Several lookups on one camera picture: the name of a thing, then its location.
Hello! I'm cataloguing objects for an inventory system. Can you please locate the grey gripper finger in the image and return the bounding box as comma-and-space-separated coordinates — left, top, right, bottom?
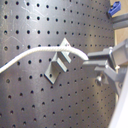
88, 39, 128, 65
81, 61, 128, 98

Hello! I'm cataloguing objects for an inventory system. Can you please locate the white braided cable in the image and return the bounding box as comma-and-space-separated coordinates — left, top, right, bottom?
0, 46, 90, 74

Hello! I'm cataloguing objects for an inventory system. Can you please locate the blue clamp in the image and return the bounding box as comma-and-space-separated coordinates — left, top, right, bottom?
107, 1, 121, 17

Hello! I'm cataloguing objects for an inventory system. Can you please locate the aluminium frame rail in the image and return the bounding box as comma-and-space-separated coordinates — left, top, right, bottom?
112, 13, 128, 30

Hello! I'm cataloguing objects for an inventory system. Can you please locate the grey metal cable clip bracket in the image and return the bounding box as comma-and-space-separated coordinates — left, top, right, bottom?
44, 37, 73, 84

